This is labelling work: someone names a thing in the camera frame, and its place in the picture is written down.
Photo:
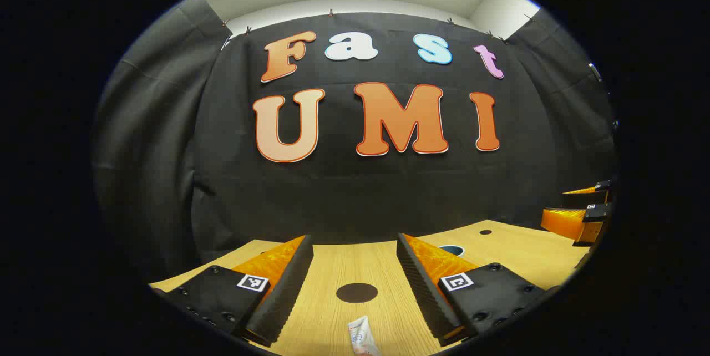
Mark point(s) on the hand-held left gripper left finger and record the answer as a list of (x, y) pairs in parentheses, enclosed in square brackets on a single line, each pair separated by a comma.
[(288, 295)]

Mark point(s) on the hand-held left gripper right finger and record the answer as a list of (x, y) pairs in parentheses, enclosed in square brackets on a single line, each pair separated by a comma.
[(424, 295)]

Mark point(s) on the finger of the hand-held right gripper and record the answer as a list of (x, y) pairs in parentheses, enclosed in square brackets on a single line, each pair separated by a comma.
[(582, 199), (563, 223)]

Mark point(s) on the pale green cup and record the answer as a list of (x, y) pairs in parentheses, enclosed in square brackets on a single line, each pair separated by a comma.
[(452, 250)]

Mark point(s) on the dark brown round coaster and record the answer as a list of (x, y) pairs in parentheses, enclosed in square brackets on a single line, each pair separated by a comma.
[(356, 293)]

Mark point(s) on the white toothpaste tube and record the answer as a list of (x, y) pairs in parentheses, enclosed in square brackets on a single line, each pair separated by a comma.
[(363, 338)]

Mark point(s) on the wooden desktop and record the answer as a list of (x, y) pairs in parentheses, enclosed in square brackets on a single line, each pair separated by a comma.
[(344, 264)]

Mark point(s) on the black backdrop cloth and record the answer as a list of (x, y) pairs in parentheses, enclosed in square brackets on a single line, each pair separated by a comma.
[(344, 189)]

